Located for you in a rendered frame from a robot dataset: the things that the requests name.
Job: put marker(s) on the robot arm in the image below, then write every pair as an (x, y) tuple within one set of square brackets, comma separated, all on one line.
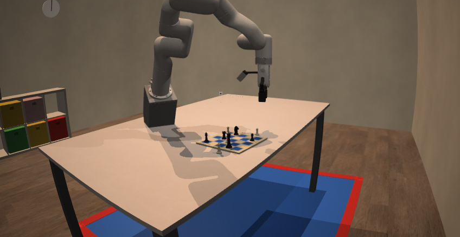
[(176, 36)]

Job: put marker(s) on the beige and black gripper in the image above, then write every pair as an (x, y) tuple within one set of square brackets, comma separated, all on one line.
[(263, 80)]

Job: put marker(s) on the blue and tan chessboard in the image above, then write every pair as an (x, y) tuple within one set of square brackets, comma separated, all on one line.
[(239, 143)]

